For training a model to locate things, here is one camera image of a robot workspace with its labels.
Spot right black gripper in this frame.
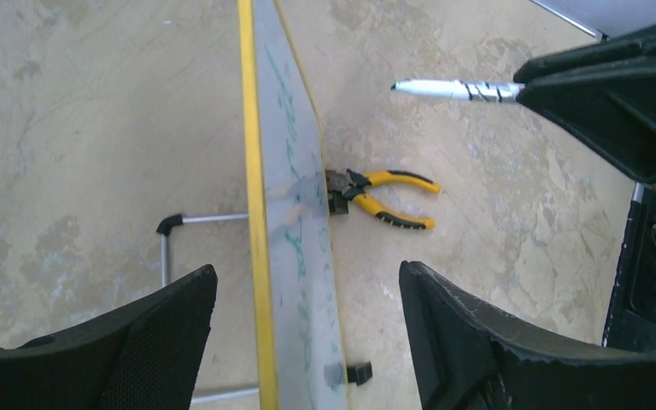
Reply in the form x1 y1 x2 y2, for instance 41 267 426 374
513 24 656 193

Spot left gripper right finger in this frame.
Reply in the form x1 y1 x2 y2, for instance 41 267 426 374
399 261 656 409

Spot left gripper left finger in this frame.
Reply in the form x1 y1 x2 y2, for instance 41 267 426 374
0 265 218 409

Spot yellow framed whiteboard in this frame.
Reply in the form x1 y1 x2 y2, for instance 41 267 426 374
155 0 374 410

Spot green whiteboard marker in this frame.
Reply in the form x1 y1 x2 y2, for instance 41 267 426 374
390 79 525 103

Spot yellow handled pliers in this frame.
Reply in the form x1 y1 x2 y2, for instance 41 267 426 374
325 168 442 231

